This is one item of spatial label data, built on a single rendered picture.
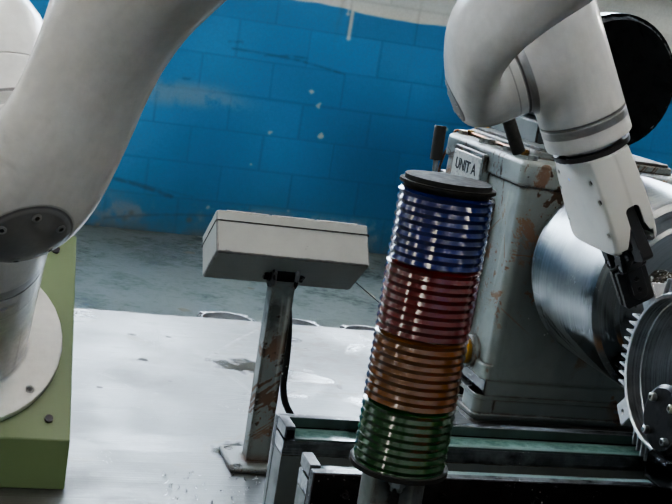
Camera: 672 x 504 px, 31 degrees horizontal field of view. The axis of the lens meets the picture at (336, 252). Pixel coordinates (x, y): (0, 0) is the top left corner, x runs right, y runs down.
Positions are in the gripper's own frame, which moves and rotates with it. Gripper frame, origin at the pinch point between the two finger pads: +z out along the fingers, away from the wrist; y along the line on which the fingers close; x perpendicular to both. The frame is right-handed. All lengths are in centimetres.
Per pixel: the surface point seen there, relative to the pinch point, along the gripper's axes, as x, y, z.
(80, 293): -66, -393, 87
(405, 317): -31, 38, -23
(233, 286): -3, -429, 124
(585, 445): -10.2, 0.8, 13.8
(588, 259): 4.0, -19.2, 4.1
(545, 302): 0.5, -28.1, 11.0
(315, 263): -26.7, -16.5, -10.1
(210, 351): -39, -61, 11
